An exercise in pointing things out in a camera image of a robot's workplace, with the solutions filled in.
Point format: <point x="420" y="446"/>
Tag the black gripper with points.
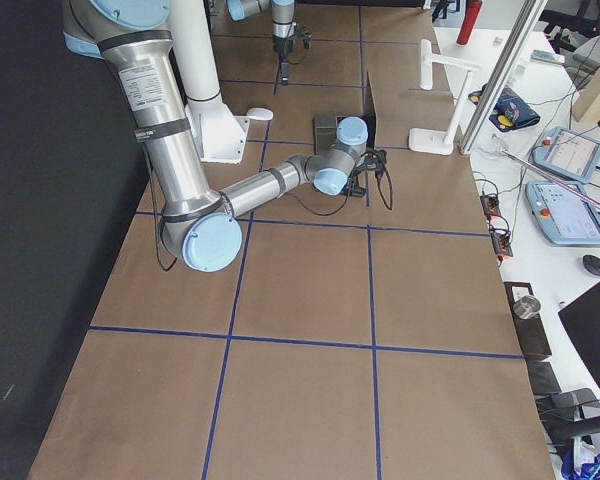
<point x="281" y="50"/>
<point x="354" y="188"/>

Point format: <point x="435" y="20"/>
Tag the white computer mouse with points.
<point x="260" y="114"/>

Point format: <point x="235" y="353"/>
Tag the grey laptop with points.
<point x="349" y="129"/>

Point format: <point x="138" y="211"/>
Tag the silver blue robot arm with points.
<point x="286" y="31"/>
<point x="161" y="54"/>

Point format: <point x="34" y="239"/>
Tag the black mouse on desk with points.
<point x="591" y="264"/>

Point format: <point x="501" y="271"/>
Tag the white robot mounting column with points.
<point x="219" y="136"/>

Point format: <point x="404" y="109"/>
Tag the metal reacher grabber stick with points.
<point x="545" y="175"/>

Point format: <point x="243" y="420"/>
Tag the blue space pattern pouch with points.
<point x="511" y="112"/>

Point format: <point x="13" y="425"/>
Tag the red cylinder bottle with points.
<point x="472" y="10"/>

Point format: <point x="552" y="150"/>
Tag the far blue teach pendant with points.
<point x="568" y="154"/>

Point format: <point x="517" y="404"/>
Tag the blue teach pendant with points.
<point x="568" y="154"/>
<point x="564" y="218"/>

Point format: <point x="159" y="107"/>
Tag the near blue teach pendant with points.
<point x="564" y="218"/>

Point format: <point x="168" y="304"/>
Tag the small metal cup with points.
<point x="526" y="307"/>

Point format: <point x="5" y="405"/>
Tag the aluminium frame post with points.
<point x="522" y="28"/>

